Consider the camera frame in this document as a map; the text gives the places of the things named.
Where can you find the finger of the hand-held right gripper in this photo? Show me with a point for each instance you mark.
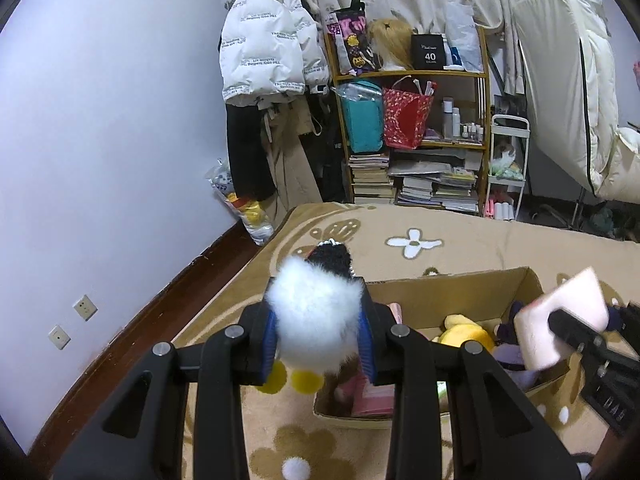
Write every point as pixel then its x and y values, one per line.
pixel 625 312
pixel 572 327

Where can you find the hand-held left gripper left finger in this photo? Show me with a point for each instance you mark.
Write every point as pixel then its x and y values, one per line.
pixel 268 342

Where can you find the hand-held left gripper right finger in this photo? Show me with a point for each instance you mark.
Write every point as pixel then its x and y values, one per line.
pixel 367 355

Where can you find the pink swiss roll plush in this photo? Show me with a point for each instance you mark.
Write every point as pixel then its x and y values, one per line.
pixel 565 300

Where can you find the pink sausage plush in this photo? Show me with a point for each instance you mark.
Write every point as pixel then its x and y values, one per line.
pixel 370 397

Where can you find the black and white penguin plush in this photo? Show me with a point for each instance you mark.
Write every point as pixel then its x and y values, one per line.
pixel 315 320

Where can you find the lavender and purple plush doll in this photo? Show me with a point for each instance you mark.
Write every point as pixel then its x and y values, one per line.
pixel 510 360

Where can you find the yellow plush toy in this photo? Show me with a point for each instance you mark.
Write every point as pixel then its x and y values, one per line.
pixel 465 332

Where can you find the printed cardboard box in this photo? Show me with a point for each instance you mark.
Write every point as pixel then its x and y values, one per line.
pixel 450 295

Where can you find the plastic bag of toys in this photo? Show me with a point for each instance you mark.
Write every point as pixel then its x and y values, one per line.
pixel 242 205

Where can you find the beige patterned rug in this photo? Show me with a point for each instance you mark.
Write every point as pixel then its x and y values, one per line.
pixel 450 240

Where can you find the white metal cart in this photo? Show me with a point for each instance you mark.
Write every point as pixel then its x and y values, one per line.
pixel 525 160

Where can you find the stack of books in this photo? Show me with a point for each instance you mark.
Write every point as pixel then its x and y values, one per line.
pixel 370 180

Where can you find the pile of books and magazines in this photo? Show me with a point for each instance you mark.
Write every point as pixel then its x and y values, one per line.
pixel 435 185

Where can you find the beige hanging trousers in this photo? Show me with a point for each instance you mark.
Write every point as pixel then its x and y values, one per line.
pixel 292 160

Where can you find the cat plush toy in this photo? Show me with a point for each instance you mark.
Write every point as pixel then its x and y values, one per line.
pixel 505 152

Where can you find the black hanging clothing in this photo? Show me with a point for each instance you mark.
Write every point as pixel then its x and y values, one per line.
pixel 247 150
pixel 327 160

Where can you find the teal tote bag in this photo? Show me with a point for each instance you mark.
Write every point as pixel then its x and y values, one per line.
pixel 362 120

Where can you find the row of cosmetic bottles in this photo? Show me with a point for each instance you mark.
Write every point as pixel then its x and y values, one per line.
pixel 457 122

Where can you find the wooden shelf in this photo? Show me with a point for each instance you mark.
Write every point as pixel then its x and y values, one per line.
pixel 482 110

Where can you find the white folded mattress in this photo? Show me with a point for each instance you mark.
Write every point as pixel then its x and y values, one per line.
pixel 560 85

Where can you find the red gift bag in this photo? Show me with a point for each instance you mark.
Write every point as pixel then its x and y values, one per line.
pixel 405 115

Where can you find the white puffer jacket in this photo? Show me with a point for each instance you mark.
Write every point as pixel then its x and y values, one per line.
pixel 270 45

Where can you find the black square box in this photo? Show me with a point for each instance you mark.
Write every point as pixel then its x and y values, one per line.
pixel 428 52

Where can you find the clear plastic bag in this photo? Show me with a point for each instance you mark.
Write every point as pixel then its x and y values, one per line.
pixel 462 35

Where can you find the blonde wig on stand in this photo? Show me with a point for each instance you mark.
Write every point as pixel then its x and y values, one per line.
pixel 390 42

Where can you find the black and pink printed bag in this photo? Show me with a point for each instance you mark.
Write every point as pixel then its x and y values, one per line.
pixel 352 40

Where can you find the white wall socket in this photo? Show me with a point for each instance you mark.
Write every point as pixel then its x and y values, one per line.
pixel 85 307
pixel 59 337

